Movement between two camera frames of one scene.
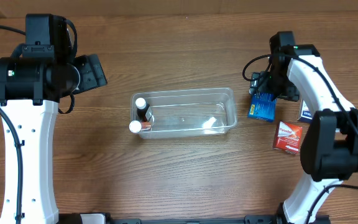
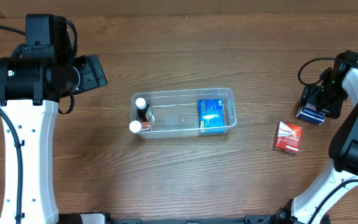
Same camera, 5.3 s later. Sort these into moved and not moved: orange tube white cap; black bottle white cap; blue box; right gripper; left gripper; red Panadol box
Moved: blue box; right gripper
Not moved: left gripper; orange tube white cap; red Panadol box; black bottle white cap
